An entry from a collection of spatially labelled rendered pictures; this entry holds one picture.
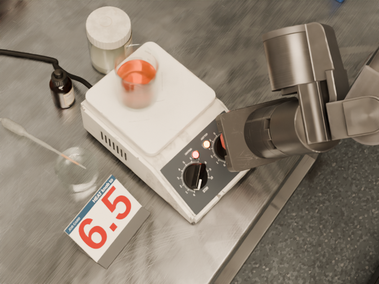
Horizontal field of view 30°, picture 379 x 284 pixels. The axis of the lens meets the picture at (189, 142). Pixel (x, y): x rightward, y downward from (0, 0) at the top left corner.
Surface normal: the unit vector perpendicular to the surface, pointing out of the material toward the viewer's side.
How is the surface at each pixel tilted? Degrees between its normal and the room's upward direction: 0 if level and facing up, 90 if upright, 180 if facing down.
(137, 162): 90
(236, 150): 30
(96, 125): 90
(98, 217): 40
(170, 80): 0
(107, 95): 0
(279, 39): 49
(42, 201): 0
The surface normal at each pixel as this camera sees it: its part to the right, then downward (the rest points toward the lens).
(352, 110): -0.47, 0.07
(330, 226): 0.05, -0.46
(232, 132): 0.40, -0.07
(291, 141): -0.71, 0.60
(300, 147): -0.57, 0.75
